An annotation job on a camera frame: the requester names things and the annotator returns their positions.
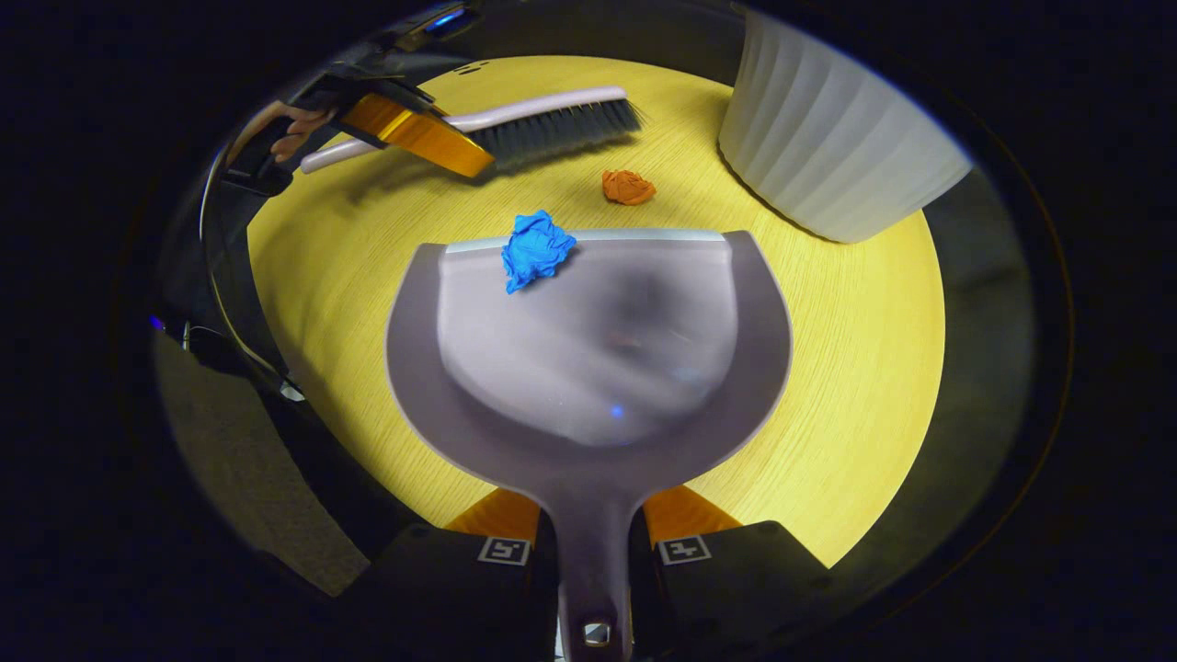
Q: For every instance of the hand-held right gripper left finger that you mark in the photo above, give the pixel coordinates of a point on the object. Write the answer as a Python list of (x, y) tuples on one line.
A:
[(441, 579)]

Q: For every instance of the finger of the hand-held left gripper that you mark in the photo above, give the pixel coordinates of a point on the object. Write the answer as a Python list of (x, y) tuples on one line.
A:
[(423, 138)]

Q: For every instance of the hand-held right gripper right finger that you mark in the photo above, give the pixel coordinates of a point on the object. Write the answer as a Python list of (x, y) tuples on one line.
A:
[(736, 588)]

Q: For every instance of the small lilac broom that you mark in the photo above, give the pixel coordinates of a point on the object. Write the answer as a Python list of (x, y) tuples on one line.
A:
[(542, 115)]

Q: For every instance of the blue paper trash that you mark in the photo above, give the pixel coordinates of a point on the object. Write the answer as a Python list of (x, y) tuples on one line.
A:
[(535, 250)]

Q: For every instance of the orange paper trash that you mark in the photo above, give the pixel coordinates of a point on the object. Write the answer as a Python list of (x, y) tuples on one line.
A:
[(628, 187)]

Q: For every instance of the lilac plastic dustpan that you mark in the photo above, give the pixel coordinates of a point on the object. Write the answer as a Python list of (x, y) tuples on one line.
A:
[(588, 368)]

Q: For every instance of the white ribbed garbage bin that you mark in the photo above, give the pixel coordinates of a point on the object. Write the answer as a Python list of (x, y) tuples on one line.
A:
[(828, 138)]

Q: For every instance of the yellow wooden desktop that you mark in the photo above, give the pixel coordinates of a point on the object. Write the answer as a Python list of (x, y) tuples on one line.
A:
[(846, 368)]

